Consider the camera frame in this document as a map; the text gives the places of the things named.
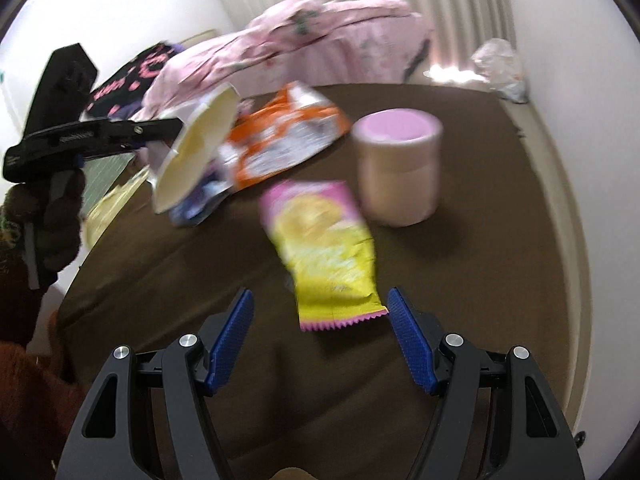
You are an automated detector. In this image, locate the pink yellow chip bag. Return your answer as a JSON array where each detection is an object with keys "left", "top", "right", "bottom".
[{"left": 260, "top": 180, "right": 387, "bottom": 332}]

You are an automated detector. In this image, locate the white paper bowl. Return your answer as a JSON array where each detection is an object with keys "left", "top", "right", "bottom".
[{"left": 153, "top": 82, "right": 241, "bottom": 214}]

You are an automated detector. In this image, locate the yellow plastic trash bag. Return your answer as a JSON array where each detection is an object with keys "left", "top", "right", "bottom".
[{"left": 84, "top": 166, "right": 150, "bottom": 249}]

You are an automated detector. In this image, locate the left hand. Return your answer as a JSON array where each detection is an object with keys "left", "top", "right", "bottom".
[{"left": 1, "top": 169, "right": 86, "bottom": 275}]

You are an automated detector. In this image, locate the green striped cloth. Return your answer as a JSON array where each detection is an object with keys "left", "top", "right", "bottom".
[{"left": 80, "top": 154, "right": 134, "bottom": 217}]

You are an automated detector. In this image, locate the black pink kitty blanket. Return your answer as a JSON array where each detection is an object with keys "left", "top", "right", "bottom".
[{"left": 85, "top": 42, "right": 184, "bottom": 120}]

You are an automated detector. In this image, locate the white blue printed wrapper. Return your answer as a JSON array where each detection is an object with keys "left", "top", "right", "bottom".
[{"left": 169, "top": 168, "right": 233, "bottom": 228}]

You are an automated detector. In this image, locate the pink cylindrical jar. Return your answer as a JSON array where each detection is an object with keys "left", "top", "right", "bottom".
[{"left": 350, "top": 108, "right": 444, "bottom": 228}]

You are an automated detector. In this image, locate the orange white snack bag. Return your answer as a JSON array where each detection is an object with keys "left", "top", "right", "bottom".
[{"left": 219, "top": 81, "right": 350, "bottom": 191}]

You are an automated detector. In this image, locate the pink floral bed duvet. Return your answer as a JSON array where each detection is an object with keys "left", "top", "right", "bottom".
[{"left": 136, "top": 0, "right": 433, "bottom": 120}]

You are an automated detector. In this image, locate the white plastic bag on floor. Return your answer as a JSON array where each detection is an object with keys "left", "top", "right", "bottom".
[{"left": 471, "top": 38, "right": 528, "bottom": 104}]

